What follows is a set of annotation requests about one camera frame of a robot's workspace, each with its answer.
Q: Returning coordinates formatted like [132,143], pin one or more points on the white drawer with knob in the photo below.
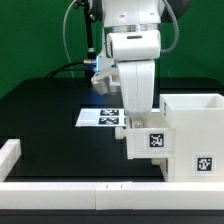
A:
[162,164]

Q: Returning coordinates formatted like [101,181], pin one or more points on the black camera stand pole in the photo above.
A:
[88,30]

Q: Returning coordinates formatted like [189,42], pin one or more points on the white marker tag board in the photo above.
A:
[101,117]

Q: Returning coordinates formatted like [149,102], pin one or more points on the white front rail bar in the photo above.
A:
[111,196]

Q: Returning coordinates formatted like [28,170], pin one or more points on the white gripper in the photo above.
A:
[134,54]

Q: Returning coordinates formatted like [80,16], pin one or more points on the large white drawer cabinet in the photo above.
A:
[198,122]

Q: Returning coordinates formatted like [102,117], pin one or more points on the white left rail block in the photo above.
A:
[9,154]

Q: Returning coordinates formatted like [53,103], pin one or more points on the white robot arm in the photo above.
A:
[121,16]

